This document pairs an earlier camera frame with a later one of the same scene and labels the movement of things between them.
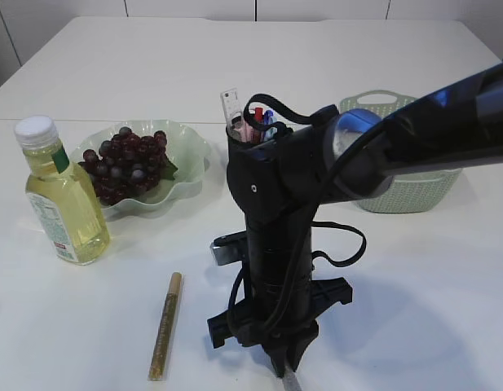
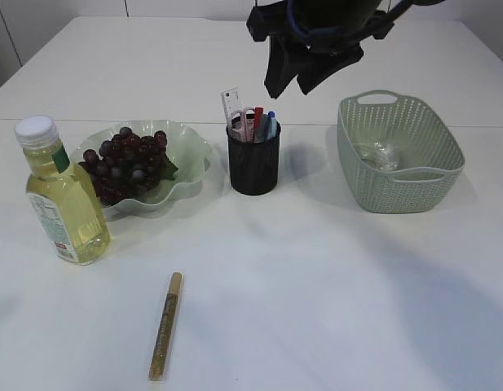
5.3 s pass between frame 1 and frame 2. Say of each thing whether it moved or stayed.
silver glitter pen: moved
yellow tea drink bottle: stayed
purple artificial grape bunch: stayed
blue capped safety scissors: stayed
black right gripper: moved
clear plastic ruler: stayed
